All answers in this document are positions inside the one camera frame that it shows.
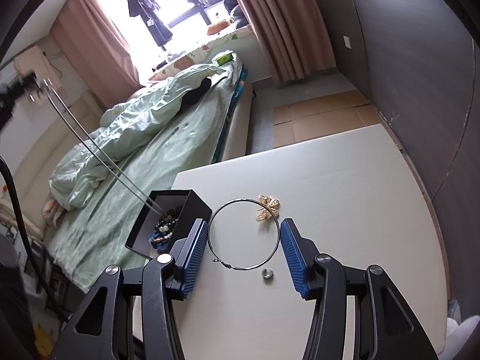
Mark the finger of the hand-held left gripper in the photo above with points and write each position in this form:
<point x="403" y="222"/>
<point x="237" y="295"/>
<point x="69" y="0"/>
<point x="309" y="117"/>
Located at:
<point x="28" y="79"/>

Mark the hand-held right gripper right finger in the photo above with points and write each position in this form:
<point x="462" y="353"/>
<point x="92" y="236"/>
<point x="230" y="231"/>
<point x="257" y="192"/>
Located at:
<point x="294" y="258"/>

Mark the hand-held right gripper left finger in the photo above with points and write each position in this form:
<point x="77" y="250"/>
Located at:
<point x="193" y="258"/>

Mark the black cardboard box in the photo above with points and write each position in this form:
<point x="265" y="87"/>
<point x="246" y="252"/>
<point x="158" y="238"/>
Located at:
<point x="142" y="234"/>

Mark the gold butterfly hair clip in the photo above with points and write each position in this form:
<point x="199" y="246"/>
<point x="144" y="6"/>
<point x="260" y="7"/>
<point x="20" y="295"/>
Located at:
<point x="268" y="208"/>

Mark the cream headboard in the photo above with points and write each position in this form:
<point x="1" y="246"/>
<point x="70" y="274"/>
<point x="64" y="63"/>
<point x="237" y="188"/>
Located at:
<point x="30" y="157"/>

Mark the pink curtain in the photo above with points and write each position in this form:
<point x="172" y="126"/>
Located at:
<point x="285" y="26"/>
<point x="97" y="48"/>

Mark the white low table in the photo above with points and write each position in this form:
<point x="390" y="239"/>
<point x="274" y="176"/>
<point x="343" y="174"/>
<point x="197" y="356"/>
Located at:
<point x="337" y="195"/>

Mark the green bed sheet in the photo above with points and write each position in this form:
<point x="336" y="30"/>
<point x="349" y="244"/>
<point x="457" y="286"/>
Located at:
<point x="150" y="183"/>

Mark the pale green duvet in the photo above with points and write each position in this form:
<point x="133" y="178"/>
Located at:
<point x="131" y="127"/>

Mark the pink pillow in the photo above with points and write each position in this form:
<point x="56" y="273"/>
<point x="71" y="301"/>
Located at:
<point x="50" y="210"/>

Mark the dark hanging jacket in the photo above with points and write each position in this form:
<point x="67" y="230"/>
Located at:
<point x="144" y="3"/>

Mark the cream bed base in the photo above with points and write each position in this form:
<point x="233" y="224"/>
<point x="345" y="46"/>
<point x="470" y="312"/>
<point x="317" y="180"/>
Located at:
<point x="243" y="120"/>

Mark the printed windowsill cushion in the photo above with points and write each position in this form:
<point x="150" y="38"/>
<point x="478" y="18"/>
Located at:
<point x="198" y="54"/>

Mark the green tissue box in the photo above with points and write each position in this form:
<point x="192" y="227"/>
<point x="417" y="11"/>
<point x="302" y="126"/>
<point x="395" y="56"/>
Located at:
<point x="224" y="59"/>

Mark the orange soft toy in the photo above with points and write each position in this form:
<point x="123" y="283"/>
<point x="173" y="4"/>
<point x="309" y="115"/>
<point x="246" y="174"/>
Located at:
<point x="219" y="25"/>

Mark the dark pillow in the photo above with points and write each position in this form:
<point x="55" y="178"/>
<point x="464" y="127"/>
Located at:
<point x="234" y="9"/>

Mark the white wall socket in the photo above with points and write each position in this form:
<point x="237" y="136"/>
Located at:
<point x="347" y="42"/>

